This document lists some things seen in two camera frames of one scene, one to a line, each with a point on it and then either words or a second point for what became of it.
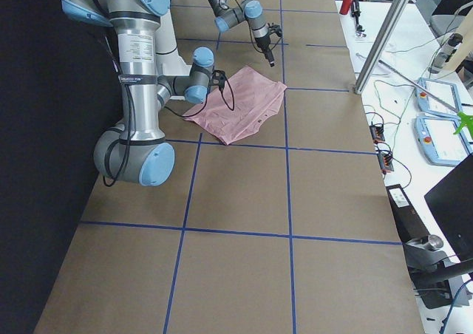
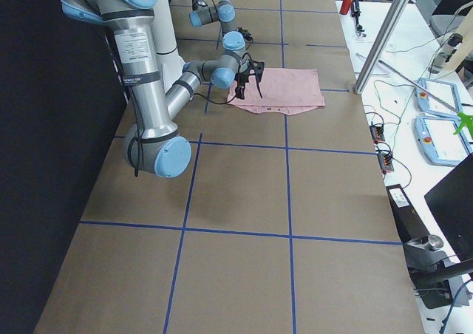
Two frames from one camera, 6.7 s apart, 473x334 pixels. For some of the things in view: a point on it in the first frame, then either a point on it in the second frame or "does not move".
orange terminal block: [377, 133] does not move
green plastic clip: [466, 120] does not move
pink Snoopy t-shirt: [239, 100] to [283, 91]
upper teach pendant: [446, 92] does not move
